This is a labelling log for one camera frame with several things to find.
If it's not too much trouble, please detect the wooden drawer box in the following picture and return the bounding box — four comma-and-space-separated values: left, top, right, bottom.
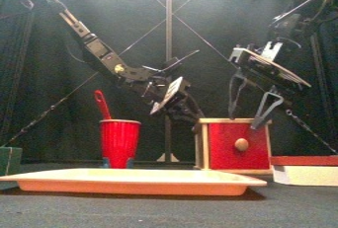
191, 117, 275, 176

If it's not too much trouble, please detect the red drawer with wooden knob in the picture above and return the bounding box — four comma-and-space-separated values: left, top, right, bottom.
207, 122, 271, 171

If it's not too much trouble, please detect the small blue toy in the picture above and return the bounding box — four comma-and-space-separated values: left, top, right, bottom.
100, 156, 136, 170

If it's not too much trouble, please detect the green block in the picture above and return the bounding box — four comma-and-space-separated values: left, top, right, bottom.
0, 146, 24, 190

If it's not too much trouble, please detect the white box with red lid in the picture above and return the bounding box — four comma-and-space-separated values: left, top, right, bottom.
269, 154, 338, 188

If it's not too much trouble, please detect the red ribbed plastic cup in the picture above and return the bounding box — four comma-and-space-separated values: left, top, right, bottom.
99, 118, 143, 170

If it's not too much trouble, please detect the cream rectangular plastic tray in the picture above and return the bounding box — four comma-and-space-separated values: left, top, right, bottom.
0, 168, 269, 197

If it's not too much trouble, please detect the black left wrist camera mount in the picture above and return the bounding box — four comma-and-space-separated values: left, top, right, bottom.
160, 49, 200, 73

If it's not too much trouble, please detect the vertical metal frame pole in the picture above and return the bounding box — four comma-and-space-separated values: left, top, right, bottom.
156, 0, 180, 164

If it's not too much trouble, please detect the red plastic spoon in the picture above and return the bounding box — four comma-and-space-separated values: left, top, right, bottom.
92, 89, 114, 121

